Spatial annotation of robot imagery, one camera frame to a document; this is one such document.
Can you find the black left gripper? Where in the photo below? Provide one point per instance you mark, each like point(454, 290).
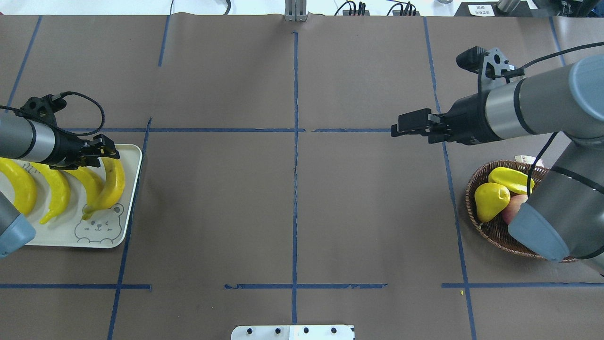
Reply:
point(67, 150)

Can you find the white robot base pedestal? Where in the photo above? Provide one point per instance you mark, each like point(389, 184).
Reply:
point(294, 332)

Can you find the paper tag on basket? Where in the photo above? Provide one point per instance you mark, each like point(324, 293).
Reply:
point(528, 160)

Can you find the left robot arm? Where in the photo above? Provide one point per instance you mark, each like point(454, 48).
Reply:
point(27, 140)

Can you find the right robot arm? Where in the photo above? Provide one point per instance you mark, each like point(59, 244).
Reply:
point(563, 217)

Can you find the white bear print tray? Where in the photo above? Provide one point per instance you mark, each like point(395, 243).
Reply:
point(106, 228)

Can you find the yellow banana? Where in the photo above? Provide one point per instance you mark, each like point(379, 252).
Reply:
point(23, 184)
point(60, 191)
point(113, 188)
point(91, 181)

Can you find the brown wicker basket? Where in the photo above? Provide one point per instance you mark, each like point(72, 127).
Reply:
point(496, 230)

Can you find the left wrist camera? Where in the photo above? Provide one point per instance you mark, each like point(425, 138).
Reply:
point(43, 109)

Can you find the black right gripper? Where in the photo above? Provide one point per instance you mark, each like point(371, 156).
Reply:
point(466, 118)

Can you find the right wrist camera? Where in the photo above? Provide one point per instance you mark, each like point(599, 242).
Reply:
point(491, 66)

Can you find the yellow pear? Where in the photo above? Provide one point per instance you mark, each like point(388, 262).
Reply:
point(491, 199)

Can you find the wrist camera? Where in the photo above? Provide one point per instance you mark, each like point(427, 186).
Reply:
point(491, 66)
point(43, 109)

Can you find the aluminium frame post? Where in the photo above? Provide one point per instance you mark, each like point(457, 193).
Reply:
point(296, 11)

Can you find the yellow starfruit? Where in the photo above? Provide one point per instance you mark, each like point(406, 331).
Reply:
point(515, 181)

